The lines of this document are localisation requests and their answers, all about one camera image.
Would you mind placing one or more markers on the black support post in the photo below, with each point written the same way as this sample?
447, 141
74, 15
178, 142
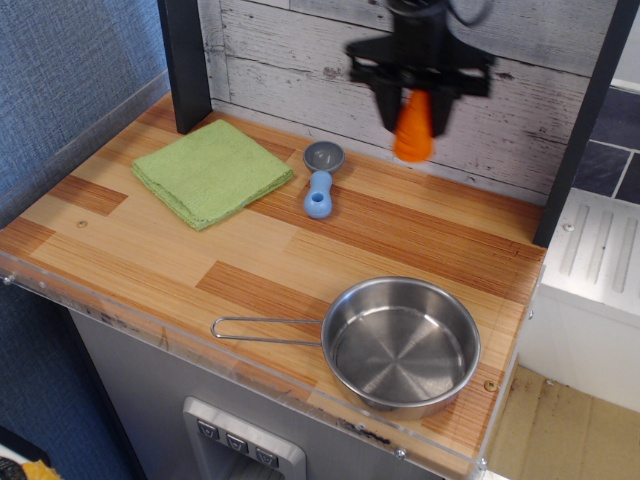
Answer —
607, 61
185, 58

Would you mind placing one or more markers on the black left support post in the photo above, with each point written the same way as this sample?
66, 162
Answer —
185, 58

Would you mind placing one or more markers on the stainless steel saucepan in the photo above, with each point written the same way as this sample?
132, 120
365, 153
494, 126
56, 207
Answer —
399, 346

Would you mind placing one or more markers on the orange toy carrot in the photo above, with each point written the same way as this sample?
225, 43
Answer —
414, 132

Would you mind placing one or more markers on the blue grey toy scoop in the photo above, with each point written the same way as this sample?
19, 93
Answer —
323, 159

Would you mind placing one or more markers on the white ribbed side unit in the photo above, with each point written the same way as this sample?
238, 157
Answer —
583, 324

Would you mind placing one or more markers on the green folded cloth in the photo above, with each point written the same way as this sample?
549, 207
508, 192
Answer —
211, 173

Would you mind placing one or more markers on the silver dispenser button panel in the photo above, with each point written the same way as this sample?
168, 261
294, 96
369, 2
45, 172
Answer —
228, 447

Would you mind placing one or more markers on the black right support post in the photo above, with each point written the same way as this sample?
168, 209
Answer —
607, 61

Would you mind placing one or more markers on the yellow object bottom corner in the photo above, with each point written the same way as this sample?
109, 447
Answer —
39, 471

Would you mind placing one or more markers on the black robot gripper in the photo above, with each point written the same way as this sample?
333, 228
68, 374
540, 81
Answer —
420, 53

